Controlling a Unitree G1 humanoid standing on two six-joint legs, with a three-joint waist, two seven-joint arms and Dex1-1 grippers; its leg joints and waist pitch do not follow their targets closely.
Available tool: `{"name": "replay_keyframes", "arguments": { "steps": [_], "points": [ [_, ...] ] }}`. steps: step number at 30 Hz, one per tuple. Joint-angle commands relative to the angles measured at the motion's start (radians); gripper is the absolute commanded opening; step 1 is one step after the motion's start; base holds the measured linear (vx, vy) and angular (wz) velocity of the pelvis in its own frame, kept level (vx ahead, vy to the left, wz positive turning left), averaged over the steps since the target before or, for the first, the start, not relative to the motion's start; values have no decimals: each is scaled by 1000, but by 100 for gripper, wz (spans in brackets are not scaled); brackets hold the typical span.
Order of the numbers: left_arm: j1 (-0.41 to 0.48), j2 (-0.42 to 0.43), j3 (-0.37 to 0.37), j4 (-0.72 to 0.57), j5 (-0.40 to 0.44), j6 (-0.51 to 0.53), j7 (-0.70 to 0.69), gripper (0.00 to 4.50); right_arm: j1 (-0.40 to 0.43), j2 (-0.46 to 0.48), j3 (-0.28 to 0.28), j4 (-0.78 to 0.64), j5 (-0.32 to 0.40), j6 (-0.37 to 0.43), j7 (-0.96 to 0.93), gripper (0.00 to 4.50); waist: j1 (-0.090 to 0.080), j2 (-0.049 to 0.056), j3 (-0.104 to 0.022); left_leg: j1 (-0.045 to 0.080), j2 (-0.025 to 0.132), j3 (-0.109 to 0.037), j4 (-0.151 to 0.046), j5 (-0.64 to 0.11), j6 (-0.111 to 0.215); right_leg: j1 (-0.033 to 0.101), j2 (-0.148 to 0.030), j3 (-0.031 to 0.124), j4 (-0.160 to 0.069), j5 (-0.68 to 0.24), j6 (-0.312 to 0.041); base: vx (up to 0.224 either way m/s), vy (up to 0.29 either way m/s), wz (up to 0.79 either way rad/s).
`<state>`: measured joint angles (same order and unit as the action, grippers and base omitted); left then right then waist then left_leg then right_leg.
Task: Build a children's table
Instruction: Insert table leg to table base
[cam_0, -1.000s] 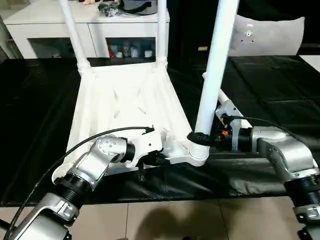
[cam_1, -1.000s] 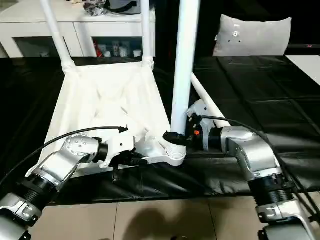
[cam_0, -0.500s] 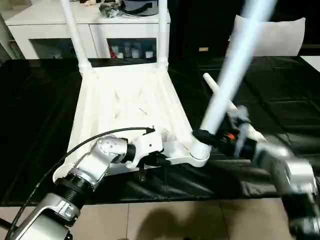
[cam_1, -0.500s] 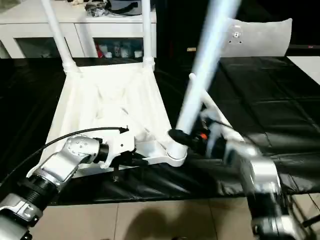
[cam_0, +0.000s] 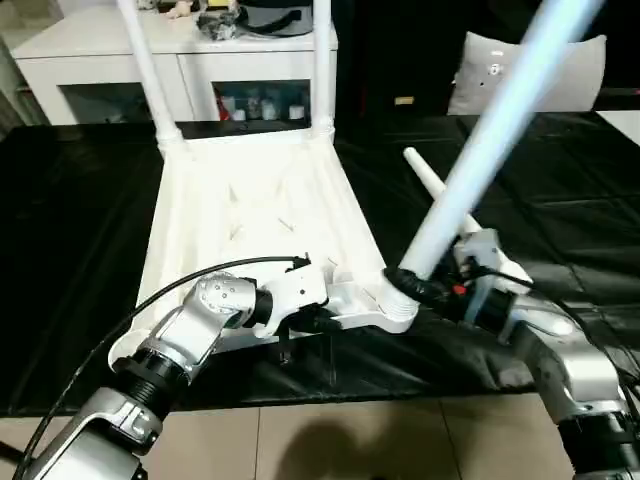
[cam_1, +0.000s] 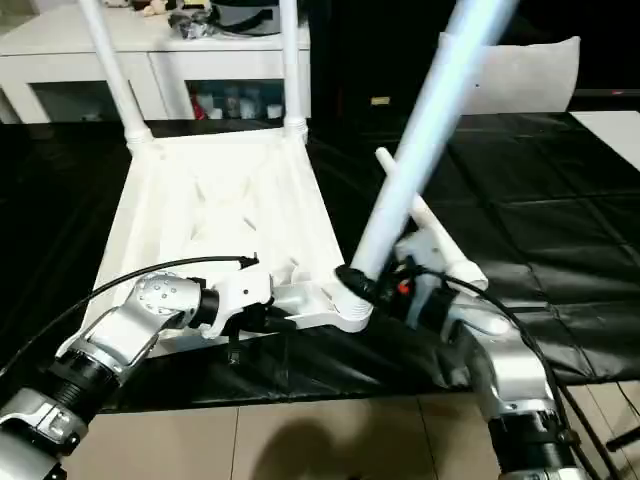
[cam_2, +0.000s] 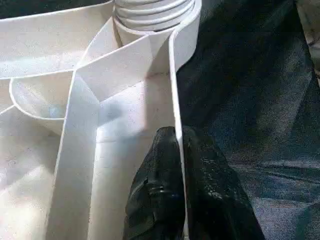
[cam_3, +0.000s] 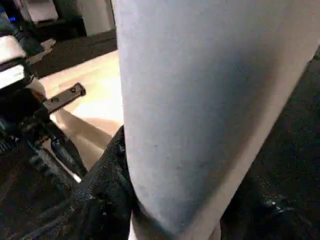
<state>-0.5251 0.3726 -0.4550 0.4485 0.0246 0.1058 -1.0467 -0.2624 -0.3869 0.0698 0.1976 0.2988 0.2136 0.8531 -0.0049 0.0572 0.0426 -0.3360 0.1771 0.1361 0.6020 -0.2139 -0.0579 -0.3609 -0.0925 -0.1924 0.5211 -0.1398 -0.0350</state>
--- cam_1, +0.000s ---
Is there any white plastic table top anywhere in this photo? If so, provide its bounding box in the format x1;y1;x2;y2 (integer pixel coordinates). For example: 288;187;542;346
75;128;376;356

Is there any white plastic table leg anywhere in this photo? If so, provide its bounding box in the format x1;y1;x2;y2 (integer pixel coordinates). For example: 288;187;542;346
375;147;489;293
278;0;309;141
348;0;521;286
78;0;154;149

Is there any black table mat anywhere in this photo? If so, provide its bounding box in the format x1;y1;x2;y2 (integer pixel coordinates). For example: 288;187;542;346
0;112;640;413

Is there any black cabinet with yellow label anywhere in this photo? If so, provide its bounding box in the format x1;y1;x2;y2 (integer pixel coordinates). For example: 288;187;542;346
308;0;451;119

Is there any grey cushion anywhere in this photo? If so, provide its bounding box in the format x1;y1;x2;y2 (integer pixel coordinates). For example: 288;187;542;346
437;32;583;113

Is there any white flat board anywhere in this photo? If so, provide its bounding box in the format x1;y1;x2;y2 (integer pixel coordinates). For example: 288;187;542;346
575;108;640;169

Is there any black gear on cabinet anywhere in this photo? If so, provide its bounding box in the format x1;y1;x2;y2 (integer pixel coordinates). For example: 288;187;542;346
170;0;283;39

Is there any white glass-door cabinet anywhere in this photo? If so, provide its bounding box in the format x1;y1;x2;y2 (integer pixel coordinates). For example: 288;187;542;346
0;0;311;123

